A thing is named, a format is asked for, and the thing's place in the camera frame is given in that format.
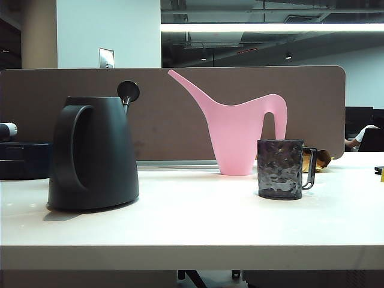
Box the yellow chip bag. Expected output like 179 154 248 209
301 148 332 174

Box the black watering kettle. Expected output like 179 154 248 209
46 80 141 211

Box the black office chair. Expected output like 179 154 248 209
358 127 384 152

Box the black office monitor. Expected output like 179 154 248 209
345 106 375 134

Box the white and black cylinder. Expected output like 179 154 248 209
0 122 18 142

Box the person in white shirt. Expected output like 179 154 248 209
344 125 382 152

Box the black table leg frame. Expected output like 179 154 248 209
176 269 209 288

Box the brown desk partition panel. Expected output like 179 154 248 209
0 65 347 161

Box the dark textured glass cup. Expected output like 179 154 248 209
256 139 318 201

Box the dark navy storage box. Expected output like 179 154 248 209
0 142 52 181

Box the long ceiling light strip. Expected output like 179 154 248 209
160 22 384 32

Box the pink plastic watering can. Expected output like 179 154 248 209
167 69 289 176

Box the silver wall plate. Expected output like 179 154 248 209
98 47 115 68

